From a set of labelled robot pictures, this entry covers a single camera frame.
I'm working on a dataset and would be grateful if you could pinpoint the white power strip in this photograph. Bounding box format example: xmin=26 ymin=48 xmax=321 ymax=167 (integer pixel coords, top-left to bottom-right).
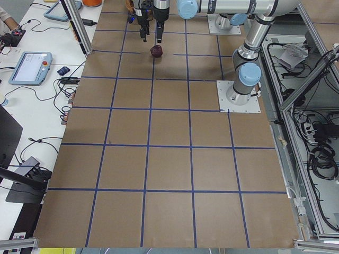
xmin=301 ymin=122 xmax=317 ymax=144

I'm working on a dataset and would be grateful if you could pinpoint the aluminium frame post left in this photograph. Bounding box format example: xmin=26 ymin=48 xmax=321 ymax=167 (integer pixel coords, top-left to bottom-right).
xmin=61 ymin=0 xmax=93 ymax=56

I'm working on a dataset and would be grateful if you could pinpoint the teach pendant far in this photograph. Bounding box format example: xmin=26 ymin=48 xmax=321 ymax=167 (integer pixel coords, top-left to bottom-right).
xmin=43 ymin=1 xmax=83 ymax=22

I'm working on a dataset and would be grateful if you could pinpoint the woven wicker basket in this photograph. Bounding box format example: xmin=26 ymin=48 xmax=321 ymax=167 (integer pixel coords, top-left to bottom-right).
xmin=125 ymin=0 xmax=135 ymax=14

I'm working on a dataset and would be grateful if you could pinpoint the grey usb hub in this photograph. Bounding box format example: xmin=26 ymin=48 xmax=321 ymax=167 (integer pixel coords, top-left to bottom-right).
xmin=16 ymin=156 xmax=40 ymax=176

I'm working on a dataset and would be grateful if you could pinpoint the aluminium frame right side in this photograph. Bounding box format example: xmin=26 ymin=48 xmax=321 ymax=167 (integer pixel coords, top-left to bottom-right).
xmin=261 ymin=1 xmax=338 ymax=253

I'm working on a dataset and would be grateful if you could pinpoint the dark blue checkered pouch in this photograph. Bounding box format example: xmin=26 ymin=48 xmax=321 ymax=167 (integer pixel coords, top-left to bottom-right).
xmin=57 ymin=66 xmax=70 ymax=76

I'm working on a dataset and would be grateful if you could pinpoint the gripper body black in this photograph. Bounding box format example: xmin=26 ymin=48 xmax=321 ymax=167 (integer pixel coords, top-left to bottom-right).
xmin=128 ymin=1 xmax=170 ymax=24

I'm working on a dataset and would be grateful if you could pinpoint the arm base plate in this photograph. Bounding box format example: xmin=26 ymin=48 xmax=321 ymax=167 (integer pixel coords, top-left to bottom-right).
xmin=207 ymin=13 xmax=246 ymax=36
xmin=216 ymin=80 xmax=261 ymax=113

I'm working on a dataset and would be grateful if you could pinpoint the teach pendant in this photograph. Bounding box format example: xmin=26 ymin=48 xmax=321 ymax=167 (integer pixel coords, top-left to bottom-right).
xmin=43 ymin=1 xmax=83 ymax=22
xmin=8 ymin=51 xmax=53 ymax=86

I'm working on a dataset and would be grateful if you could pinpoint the dark red apple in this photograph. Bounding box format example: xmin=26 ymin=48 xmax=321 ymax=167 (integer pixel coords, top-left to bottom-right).
xmin=150 ymin=45 xmax=163 ymax=58

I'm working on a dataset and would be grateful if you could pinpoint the teach pendant near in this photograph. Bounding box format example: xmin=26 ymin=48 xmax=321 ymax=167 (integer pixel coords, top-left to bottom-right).
xmin=8 ymin=51 xmax=53 ymax=86

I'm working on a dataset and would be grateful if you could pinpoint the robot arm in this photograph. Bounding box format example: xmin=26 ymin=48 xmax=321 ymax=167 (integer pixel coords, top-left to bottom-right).
xmin=126 ymin=0 xmax=170 ymax=43
xmin=176 ymin=0 xmax=300 ymax=106

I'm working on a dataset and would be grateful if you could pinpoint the black power adapter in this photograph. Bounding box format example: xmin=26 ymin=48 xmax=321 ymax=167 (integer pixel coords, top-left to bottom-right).
xmin=82 ymin=19 xmax=97 ymax=26

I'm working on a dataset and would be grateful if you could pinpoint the black monitor stand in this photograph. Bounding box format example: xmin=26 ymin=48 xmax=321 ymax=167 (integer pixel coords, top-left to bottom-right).
xmin=0 ymin=105 xmax=52 ymax=204

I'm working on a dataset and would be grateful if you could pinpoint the orange round object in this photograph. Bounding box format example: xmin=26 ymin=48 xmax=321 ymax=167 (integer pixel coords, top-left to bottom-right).
xmin=82 ymin=0 xmax=102 ymax=7

